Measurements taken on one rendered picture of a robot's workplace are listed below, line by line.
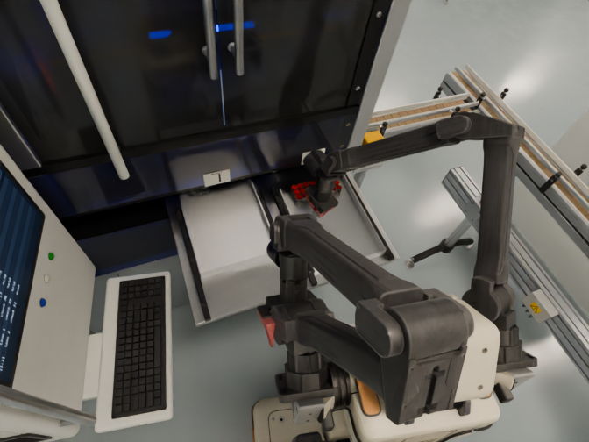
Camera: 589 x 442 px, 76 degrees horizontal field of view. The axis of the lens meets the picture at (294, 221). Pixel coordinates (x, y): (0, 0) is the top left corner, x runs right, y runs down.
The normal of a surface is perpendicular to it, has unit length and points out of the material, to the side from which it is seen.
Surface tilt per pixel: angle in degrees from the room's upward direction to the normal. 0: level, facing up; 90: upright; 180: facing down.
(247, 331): 0
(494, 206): 62
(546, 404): 0
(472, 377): 48
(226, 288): 0
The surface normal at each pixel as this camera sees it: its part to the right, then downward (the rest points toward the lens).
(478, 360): 0.17, 0.25
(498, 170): -0.70, 0.10
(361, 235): 0.10, -0.54
